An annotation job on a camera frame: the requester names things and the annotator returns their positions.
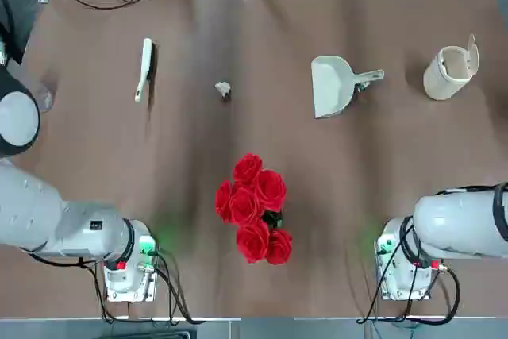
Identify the white brush with dark bristles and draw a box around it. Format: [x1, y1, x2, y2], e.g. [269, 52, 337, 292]
[133, 37, 156, 104]

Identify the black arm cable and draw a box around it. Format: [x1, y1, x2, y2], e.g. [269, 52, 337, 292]
[19, 243, 207, 324]
[356, 215, 464, 326]

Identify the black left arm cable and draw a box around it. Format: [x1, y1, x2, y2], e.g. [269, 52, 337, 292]
[19, 243, 207, 324]

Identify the red rose bouquet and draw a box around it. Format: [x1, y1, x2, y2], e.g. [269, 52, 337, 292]
[215, 152, 294, 265]

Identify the small beige bin with lid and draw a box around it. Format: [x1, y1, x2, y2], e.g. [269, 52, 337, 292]
[422, 33, 480, 101]

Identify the black vase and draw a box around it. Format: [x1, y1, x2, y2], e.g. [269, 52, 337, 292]
[261, 211, 283, 231]

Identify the pale grey plastic dustpan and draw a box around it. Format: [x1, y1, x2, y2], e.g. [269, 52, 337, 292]
[310, 55, 385, 120]

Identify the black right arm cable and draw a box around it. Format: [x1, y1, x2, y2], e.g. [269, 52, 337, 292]
[356, 215, 464, 326]

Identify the white paper ball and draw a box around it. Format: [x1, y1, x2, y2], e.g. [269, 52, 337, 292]
[214, 81, 233, 101]

